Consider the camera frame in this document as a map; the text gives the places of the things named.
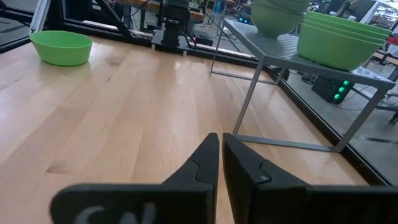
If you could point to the silver aluminium bracket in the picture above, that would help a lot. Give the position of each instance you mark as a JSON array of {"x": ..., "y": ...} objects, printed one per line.
[{"x": 40, "y": 14}]

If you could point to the grey perforated metal shelf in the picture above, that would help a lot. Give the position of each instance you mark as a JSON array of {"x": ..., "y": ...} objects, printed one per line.
[{"x": 280, "y": 49}]

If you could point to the black computer tower with fans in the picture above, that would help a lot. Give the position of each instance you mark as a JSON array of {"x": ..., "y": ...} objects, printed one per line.
[{"x": 329, "y": 90}]

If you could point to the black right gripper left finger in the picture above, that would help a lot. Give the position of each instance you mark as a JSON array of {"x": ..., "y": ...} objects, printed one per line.
[{"x": 192, "y": 186}]

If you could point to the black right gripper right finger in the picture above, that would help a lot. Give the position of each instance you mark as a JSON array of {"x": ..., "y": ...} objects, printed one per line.
[{"x": 248, "y": 180}]

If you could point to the wooden workbench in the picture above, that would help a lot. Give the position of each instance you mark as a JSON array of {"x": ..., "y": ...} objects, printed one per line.
[{"x": 152, "y": 5}]

